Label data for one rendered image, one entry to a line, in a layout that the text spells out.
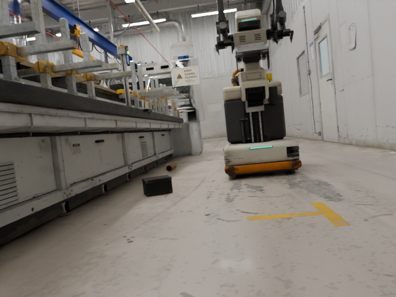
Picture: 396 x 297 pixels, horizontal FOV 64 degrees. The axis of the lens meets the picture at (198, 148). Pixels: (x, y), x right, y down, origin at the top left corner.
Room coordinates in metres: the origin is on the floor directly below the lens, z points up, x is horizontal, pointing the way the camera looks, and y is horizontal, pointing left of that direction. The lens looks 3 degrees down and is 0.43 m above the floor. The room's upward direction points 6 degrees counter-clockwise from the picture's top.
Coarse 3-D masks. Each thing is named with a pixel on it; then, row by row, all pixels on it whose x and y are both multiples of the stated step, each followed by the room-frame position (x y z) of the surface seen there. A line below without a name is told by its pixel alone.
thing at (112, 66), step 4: (104, 64) 1.78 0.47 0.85; (108, 64) 1.78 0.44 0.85; (112, 64) 1.77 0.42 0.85; (116, 64) 1.77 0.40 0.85; (88, 68) 1.79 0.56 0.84; (92, 68) 1.79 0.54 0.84; (96, 68) 1.78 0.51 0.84; (100, 68) 1.78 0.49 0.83; (104, 68) 1.78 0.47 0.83; (108, 68) 1.78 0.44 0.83; (112, 68) 1.78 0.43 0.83; (116, 68) 1.79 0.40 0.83; (60, 72) 1.81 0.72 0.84; (80, 72) 1.80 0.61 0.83; (84, 72) 1.81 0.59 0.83; (88, 72) 1.82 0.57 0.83; (60, 76) 1.83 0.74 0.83
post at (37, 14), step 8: (32, 0) 1.51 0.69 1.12; (40, 0) 1.53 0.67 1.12; (32, 8) 1.51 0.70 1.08; (40, 8) 1.52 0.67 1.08; (32, 16) 1.51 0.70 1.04; (40, 16) 1.51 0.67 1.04; (40, 24) 1.51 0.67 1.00; (40, 40) 1.51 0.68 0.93; (40, 56) 1.51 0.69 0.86; (48, 80) 1.52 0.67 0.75
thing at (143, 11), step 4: (136, 0) 4.69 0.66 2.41; (136, 4) 4.91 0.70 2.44; (140, 4) 4.89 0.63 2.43; (140, 8) 5.12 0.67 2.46; (144, 8) 5.14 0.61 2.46; (144, 12) 5.31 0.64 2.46; (144, 16) 5.36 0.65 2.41; (148, 16) 5.38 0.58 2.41; (148, 20) 5.66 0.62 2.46; (152, 20) 5.63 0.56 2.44; (152, 24) 5.89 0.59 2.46; (156, 28) 5.99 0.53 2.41; (156, 32) 6.15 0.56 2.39; (160, 48) 6.17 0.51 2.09; (160, 52) 6.15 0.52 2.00; (160, 56) 6.15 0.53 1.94; (160, 60) 6.15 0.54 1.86
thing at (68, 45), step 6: (54, 42) 1.28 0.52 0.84; (60, 42) 1.28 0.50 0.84; (66, 42) 1.28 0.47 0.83; (72, 42) 1.27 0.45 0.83; (18, 48) 1.30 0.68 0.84; (24, 48) 1.30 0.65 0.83; (30, 48) 1.29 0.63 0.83; (36, 48) 1.29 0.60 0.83; (42, 48) 1.29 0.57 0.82; (48, 48) 1.28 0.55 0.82; (54, 48) 1.28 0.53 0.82; (60, 48) 1.28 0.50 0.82; (66, 48) 1.28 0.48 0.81; (72, 48) 1.29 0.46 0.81; (18, 54) 1.30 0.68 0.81; (24, 54) 1.30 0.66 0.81; (30, 54) 1.31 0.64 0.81; (36, 54) 1.32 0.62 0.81
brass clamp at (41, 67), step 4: (36, 64) 1.48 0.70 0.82; (40, 64) 1.48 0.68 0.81; (44, 64) 1.49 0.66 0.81; (48, 64) 1.52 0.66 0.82; (52, 64) 1.56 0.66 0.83; (36, 68) 1.48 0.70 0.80; (40, 68) 1.48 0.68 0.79; (44, 68) 1.49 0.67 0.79; (48, 68) 1.51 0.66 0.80; (40, 72) 1.50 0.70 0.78; (48, 72) 1.52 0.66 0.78; (52, 72) 1.55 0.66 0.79; (56, 72) 1.58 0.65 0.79; (52, 76) 1.60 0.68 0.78; (56, 76) 1.61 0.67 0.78
